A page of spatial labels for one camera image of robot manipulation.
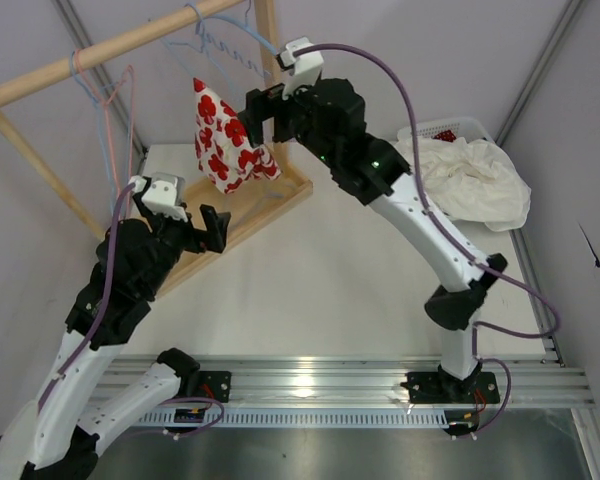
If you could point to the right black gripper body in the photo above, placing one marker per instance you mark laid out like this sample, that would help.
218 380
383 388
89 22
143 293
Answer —
272 111

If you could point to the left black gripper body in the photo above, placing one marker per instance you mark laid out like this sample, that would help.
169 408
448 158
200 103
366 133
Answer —
198 237

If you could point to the red poppy print skirt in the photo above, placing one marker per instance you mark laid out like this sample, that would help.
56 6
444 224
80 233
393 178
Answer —
223 152

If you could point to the white cloth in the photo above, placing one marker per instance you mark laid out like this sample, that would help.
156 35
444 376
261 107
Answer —
475 182

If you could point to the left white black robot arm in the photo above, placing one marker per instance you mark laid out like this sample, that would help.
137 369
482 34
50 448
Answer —
56 435

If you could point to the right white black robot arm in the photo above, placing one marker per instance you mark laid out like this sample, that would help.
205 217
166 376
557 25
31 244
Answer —
377 175

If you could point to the thick blue plastic hanger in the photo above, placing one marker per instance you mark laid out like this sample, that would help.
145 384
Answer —
235 44

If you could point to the red dotted garment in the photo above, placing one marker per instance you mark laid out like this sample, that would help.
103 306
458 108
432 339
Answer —
445 136

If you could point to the white laundry basket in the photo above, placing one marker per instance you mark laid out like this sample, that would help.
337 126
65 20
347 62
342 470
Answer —
468 128

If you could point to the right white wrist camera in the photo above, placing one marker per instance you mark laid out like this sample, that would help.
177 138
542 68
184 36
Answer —
303 69

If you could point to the white slotted cable duct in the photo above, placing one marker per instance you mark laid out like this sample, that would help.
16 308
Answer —
396 417

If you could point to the aluminium mounting rail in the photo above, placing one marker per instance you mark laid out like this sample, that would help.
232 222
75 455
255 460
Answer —
328 382

